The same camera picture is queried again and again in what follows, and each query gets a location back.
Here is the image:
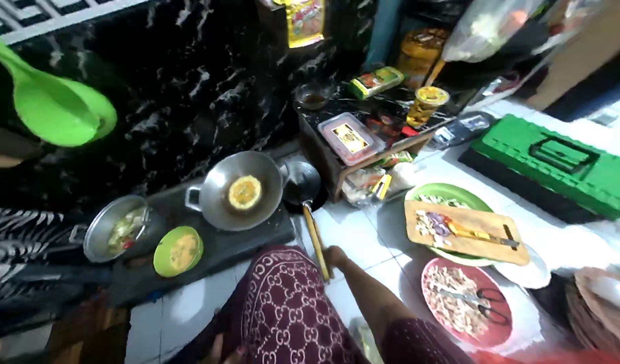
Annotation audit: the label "person's right hand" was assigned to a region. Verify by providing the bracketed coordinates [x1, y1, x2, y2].
[323, 245, 350, 274]

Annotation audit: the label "person's left hand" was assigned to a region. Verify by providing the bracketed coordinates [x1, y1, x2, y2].
[201, 333, 247, 364]

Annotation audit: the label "dark ladle with wooden handle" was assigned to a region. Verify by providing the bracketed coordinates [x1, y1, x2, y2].
[283, 161, 331, 283]

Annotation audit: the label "person's right forearm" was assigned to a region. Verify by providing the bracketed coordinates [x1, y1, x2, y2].
[336, 257, 475, 364]

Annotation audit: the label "person's legs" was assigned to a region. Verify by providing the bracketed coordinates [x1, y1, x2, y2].
[164, 245, 371, 364]

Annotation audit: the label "clear plastic bag of ingredients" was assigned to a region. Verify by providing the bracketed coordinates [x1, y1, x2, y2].
[341, 163, 420, 209]

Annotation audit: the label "yellow black small packet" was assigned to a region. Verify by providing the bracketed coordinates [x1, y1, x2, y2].
[373, 174, 393, 201]

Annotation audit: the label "small low black-topped table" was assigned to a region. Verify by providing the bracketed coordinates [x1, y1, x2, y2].
[295, 83, 485, 203]

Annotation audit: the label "yellow egg mixture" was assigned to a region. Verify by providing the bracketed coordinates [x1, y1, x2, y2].
[169, 234, 199, 272]

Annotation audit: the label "black stove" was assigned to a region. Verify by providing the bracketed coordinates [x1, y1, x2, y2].
[109, 174, 296, 309]

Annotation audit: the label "round yellow egg omelette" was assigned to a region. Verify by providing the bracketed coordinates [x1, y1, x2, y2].
[228, 175, 262, 211]

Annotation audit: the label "light green bowl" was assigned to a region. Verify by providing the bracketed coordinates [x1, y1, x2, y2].
[153, 226, 204, 278]

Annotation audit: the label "pile of chopped onions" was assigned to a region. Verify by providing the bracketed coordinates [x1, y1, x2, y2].
[425, 211, 457, 238]

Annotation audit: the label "small green red packet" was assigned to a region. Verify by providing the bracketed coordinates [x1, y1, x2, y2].
[378, 151, 416, 169]

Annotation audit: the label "clear rectangular food container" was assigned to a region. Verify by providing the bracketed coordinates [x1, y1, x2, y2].
[317, 112, 387, 166]

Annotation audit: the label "pile of chopped white pieces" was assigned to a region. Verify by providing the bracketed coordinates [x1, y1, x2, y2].
[415, 194, 471, 210]

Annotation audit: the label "silver metal wok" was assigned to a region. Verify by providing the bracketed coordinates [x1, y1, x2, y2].
[185, 151, 290, 232]

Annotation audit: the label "pile of shredded white meat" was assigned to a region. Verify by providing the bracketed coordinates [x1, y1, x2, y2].
[426, 265, 489, 339]

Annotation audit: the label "wooden cutting board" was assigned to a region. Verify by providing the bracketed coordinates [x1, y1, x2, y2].
[404, 200, 530, 267]

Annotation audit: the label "chopped vegetables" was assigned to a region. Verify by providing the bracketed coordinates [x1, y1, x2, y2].
[108, 207, 148, 254]

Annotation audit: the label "green plastic basin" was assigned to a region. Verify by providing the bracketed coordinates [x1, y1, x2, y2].
[405, 183, 499, 267]

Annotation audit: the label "small clear glass bowl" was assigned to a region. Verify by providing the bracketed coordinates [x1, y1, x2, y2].
[295, 85, 333, 111]

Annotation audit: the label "silver metal pot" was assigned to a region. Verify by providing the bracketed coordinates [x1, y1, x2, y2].
[69, 194, 151, 264]

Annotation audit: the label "plastic cup with yellow lid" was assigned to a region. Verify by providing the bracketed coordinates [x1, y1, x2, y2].
[406, 86, 450, 128]

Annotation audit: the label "green yellow food packet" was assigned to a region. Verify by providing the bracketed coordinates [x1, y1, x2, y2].
[348, 67, 405, 100]

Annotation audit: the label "dark plastic package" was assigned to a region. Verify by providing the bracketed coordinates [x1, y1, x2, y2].
[425, 111, 496, 151]

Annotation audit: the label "pink plastic bowl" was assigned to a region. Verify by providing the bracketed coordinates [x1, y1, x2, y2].
[421, 257, 513, 348]

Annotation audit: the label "white plate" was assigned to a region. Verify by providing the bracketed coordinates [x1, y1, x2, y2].
[493, 243, 552, 290]

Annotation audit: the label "zebra striped cloth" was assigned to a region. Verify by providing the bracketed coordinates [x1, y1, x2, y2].
[0, 206, 95, 311]

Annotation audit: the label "large jar with orange contents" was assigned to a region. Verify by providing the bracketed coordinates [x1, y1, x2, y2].
[396, 28, 449, 91]

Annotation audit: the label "yellow hanging packet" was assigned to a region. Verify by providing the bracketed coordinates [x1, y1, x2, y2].
[274, 0, 326, 49]

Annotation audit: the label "green black toolbox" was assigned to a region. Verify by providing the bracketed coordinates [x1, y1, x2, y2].
[458, 114, 620, 224]

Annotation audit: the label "clear plastic bag of vegetables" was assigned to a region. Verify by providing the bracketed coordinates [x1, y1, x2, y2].
[441, 0, 543, 63]

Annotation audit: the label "bright green plastic ladles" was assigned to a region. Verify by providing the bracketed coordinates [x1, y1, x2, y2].
[0, 26, 118, 148]

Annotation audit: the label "slim wooden-handled utensil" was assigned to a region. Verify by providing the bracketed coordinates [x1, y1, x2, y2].
[310, 215, 335, 280]

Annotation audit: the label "scissors with black handles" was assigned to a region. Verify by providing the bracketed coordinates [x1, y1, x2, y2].
[433, 286, 510, 326]

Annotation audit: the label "knife with yellow handle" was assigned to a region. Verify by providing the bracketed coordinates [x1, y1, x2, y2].
[447, 221, 520, 249]

